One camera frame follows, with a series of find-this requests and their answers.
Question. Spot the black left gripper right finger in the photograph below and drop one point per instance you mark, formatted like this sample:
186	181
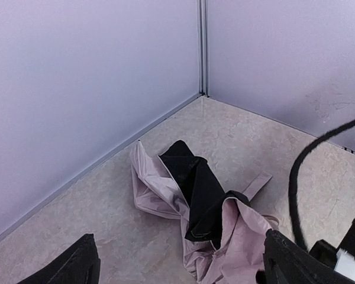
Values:
285	262

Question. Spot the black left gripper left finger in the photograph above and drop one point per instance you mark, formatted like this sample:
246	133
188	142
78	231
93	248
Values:
80	263

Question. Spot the pink black folding umbrella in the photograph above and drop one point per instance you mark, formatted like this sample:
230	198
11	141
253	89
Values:
222	235

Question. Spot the left aluminium corner post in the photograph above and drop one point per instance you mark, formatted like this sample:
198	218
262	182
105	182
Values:
203	48

